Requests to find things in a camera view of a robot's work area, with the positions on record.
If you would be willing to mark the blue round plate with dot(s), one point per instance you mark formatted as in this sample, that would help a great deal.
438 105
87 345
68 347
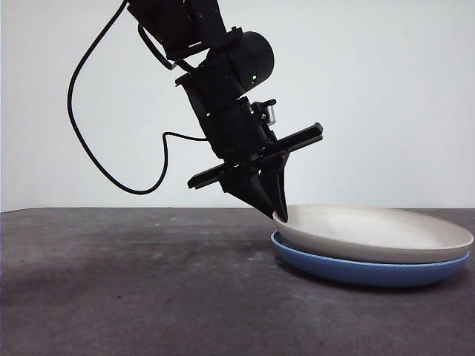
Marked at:
363 274

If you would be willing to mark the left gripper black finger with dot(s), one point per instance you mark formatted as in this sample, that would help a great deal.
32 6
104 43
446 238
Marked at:
248 189
280 185

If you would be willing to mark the white round plate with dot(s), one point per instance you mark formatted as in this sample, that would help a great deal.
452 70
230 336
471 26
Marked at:
371 233

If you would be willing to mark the left wrist grey camera box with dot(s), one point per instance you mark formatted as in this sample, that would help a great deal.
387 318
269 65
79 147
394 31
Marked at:
271 114

